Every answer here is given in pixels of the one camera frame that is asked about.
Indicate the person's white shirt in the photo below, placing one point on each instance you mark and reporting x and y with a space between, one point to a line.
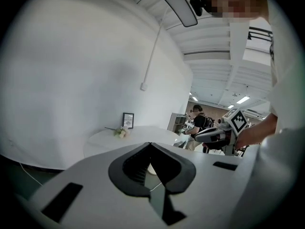
286 85

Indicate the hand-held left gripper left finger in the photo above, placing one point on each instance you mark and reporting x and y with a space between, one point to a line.
119 173

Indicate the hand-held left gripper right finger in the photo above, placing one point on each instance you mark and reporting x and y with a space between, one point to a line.
178 173

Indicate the person's head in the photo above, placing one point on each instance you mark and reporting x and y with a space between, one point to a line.
238 1

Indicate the grey shelf unit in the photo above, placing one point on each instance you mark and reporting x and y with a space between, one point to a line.
177 121

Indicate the white wall junction box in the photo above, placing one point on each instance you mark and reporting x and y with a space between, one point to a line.
144 86

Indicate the black head-worn camera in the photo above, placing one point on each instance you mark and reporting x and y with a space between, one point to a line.
197 6

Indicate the cream flower bunch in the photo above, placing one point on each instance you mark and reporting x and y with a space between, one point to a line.
121 132

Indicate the white curved counter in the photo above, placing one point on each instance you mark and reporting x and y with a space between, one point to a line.
143 139

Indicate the person's right forearm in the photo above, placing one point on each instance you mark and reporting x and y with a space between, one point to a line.
258 130

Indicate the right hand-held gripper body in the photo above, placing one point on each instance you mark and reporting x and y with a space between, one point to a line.
236 121

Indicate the long pendant ceiling lamp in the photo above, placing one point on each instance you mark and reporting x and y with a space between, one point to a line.
207 55
181 3

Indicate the black mezzanine railing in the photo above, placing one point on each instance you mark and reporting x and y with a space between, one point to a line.
261 33

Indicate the ceiling light panels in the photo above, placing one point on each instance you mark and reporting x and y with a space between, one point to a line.
243 100

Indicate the black picture frame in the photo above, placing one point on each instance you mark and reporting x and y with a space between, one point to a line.
128 120

